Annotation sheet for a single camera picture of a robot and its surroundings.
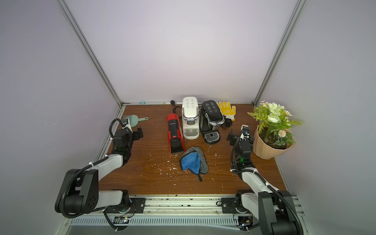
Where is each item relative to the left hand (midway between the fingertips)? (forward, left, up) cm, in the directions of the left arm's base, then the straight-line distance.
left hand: (133, 125), depth 89 cm
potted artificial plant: (-7, -84, 0) cm, 84 cm away
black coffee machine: (0, -48, +8) cm, 48 cm away
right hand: (-4, -64, +3) cm, 65 cm away
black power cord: (+35, -19, -14) cm, 42 cm away
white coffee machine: (-1, -36, +9) cm, 37 cm away
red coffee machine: (-11, -28, +4) cm, 30 cm away
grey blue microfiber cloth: (-17, -38, -11) cm, 43 cm away
